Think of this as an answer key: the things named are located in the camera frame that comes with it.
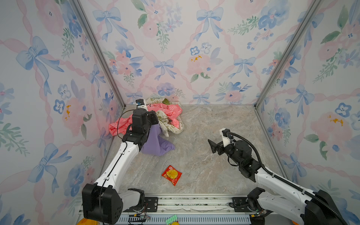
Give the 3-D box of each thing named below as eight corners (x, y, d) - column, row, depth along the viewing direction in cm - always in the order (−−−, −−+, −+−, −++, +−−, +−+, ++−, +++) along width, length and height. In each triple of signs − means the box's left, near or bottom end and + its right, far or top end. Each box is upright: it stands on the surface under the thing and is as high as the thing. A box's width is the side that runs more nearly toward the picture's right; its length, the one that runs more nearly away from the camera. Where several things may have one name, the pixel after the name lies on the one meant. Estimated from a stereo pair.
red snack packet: (161, 175, 86) (161, 174, 84) (169, 165, 90) (169, 163, 88) (175, 186, 82) (175, 185, 80) (183, 174, 86) (183, 173, 84)
